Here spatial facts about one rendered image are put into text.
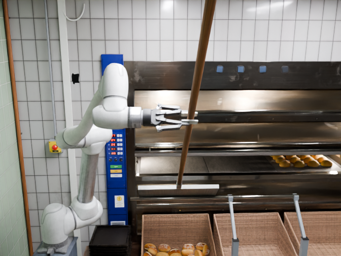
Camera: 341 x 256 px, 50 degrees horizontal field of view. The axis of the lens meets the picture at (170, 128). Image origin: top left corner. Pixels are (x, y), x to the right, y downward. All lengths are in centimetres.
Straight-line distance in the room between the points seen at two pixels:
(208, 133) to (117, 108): 146
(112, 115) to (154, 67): 128
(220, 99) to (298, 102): 61
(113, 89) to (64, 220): 108
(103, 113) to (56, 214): 99
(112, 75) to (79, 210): 108
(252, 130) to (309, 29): 86
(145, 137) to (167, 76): 50
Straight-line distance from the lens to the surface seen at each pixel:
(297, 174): 319
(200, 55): 117
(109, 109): 152
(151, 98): 279
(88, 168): 221
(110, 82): 156
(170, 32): 274
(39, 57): 287
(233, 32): 280
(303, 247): 276
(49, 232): 239
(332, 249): 341
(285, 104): 297
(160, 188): 248
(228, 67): 281
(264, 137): 298
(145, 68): 275
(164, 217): 308
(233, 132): 292
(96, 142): 209
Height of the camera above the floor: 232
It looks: 15 degrees down
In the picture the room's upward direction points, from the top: straight up
